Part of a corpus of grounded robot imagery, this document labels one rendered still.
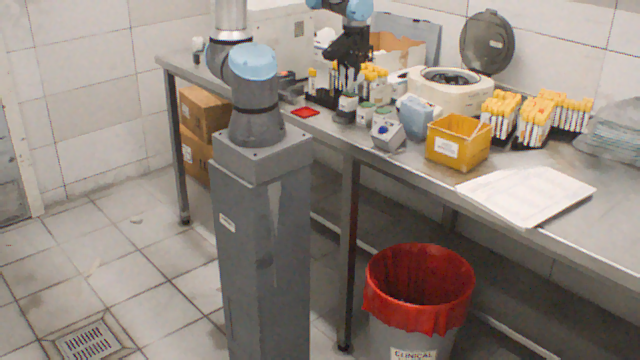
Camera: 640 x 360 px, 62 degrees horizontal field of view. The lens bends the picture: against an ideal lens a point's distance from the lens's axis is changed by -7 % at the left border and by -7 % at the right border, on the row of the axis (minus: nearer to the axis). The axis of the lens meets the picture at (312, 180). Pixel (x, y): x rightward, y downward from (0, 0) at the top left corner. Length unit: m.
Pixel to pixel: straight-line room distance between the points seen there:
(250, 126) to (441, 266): 0.90
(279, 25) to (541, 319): 1.35
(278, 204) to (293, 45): 0.76
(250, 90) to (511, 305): 1.19
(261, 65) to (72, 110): 1.93
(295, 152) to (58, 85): 1.87
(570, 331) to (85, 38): 2.58
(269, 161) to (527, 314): 1.08
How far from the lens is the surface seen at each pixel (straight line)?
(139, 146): 3.38
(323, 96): 1.90
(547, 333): 1.99
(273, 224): 1.50
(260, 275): 1.56
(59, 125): 3.15
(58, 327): 2.45
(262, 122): 1.40
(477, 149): 1.52
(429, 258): 1.98
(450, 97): 1.76
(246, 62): 1.36
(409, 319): 1.74
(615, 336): 2.07
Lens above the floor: 1.55
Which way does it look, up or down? 29 degrees down
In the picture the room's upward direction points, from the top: straight up
